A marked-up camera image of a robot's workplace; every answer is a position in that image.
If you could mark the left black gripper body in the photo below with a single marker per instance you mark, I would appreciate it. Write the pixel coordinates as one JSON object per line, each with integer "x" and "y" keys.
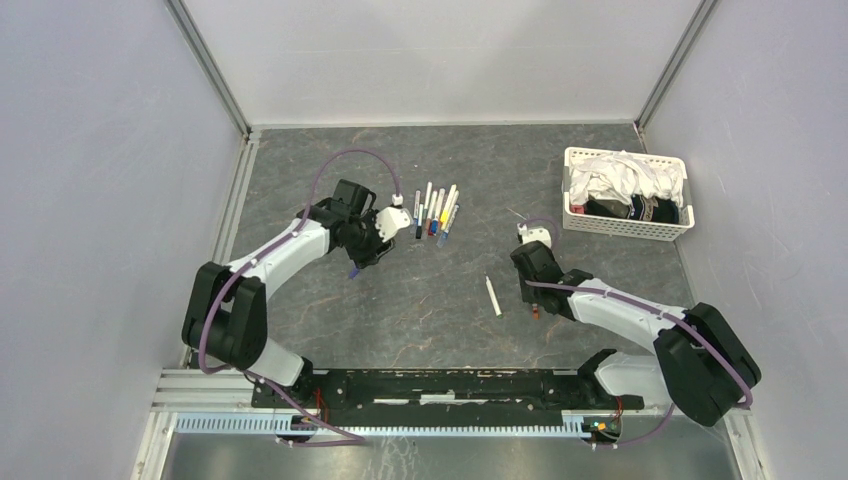
{"x": 365, "y": 244}

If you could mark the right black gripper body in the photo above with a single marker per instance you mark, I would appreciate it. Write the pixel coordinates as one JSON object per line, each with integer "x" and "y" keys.
{"x": 529, "y": 293}

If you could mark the white marker green cap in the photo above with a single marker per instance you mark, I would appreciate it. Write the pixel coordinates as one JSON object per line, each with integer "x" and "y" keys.
{"x": 493, "y": 297}

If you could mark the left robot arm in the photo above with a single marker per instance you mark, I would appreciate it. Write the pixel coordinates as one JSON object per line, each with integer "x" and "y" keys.
{"x": 227, "y": 314}

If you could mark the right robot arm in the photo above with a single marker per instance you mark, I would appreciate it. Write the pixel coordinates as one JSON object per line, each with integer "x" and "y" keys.
{"x": 694, "y": 360}

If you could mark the white pen blue cap barcode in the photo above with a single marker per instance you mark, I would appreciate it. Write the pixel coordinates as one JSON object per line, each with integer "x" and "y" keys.
{"x": 442, "y": 240}

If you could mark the white marker blue cap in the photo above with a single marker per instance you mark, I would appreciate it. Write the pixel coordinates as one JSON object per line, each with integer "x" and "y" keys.
{"x": 438, "y": 211}

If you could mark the white marker brown cap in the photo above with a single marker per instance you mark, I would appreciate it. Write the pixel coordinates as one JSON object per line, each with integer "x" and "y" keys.
{"x": 430, "y": 212}

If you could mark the white marker upper left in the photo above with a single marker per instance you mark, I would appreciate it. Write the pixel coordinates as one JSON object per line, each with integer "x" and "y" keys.
{"x": 426, "y": 200}

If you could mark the white marker pale yellow cap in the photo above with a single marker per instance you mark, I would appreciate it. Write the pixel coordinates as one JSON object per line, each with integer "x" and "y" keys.
{"x": 453, "y": 208}

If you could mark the dark cloth in basket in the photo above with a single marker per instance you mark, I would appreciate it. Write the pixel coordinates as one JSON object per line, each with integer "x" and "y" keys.
{"x": 640, "y": 208}

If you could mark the white cloth in basket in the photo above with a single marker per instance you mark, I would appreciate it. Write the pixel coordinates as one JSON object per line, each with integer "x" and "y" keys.
{"x": 618, "y": 175}

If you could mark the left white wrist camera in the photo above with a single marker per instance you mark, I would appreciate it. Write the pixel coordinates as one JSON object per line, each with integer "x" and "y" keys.
{"x": 392, "y": 219}

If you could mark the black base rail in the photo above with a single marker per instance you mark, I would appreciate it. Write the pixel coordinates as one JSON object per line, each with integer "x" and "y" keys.
{"x": 454, "y": 398}

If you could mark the white cable comb strip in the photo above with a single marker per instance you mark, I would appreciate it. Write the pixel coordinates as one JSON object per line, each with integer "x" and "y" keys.
{"x": 288, "y": 425}

